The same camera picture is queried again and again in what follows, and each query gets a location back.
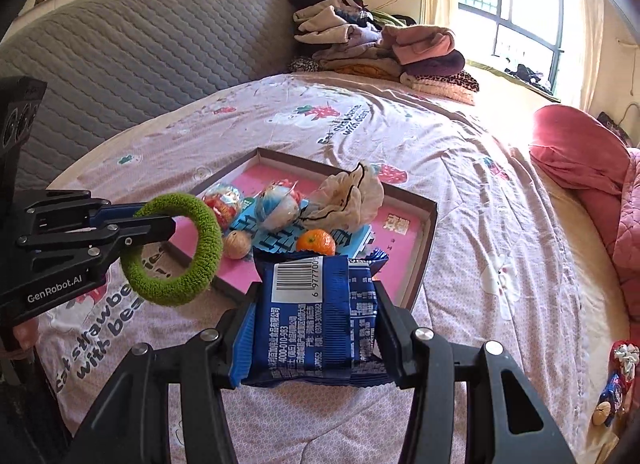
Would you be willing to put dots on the grey quilted headboard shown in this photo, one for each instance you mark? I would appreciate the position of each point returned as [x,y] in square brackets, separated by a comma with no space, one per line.
[113,64]

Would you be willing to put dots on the red clear-top surprise egg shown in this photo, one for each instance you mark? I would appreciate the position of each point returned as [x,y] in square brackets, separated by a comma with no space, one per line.
[226,202]

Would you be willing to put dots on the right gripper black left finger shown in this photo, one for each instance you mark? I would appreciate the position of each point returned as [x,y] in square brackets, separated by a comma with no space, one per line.
[128,421]

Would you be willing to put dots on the orange tangerine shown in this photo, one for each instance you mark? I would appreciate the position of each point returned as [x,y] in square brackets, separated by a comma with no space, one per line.
[318,241]

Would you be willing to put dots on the shallow box with pink book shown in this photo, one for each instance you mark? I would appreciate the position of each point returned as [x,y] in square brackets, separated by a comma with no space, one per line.
[404,227]

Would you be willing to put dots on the window with dark frame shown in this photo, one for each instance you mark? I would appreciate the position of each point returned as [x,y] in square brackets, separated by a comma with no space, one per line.
[523,37]

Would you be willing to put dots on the blue snack packet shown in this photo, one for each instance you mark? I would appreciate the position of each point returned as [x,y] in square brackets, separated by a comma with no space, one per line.
[315,320]

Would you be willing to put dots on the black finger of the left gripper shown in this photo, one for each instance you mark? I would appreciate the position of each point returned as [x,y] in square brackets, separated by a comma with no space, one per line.
[39,212]
[75,251]

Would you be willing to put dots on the walnut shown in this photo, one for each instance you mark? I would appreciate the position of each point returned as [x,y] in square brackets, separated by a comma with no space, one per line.
[236,244]

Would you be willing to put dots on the snack items beside bed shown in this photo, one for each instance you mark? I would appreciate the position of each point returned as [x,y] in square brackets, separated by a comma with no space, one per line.
[615,398]

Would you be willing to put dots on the pink quilted blanket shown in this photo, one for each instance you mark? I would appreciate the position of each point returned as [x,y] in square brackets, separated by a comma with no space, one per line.
[581,155]

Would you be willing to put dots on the pile of folded clothes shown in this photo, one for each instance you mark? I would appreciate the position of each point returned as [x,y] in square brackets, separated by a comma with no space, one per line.
[344,36]

